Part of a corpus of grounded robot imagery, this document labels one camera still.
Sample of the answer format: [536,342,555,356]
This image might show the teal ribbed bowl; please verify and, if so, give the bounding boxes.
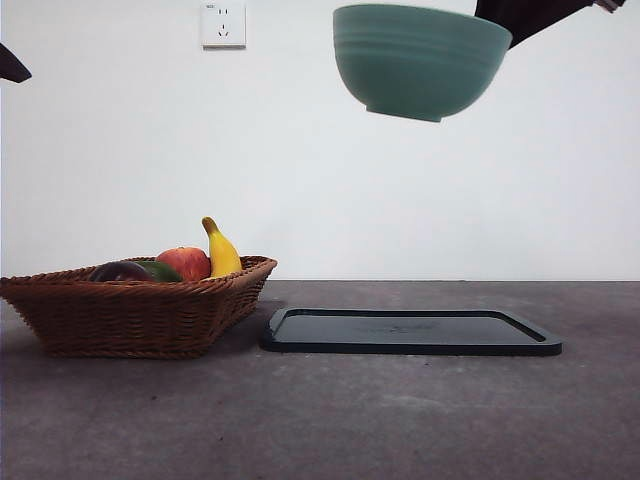
[332,3,514,124]

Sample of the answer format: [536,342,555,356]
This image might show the dark purple plum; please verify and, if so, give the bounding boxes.
[89,260,154,283]

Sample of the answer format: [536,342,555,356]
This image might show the green avocado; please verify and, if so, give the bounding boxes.
[134,259,185,283]

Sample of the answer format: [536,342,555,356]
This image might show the red apple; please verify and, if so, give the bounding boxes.
[155,245,212,282]

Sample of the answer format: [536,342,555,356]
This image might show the brown wicker basket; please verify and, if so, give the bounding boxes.
[0,255,279,360]

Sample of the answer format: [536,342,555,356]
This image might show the yellow banana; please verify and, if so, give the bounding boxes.
[201,215,244,279]

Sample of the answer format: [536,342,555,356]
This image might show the black rectangular tray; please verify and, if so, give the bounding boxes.
[259,306,565,357]

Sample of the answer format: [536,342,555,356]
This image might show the white wall socket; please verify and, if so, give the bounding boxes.
[201,2,247,50]

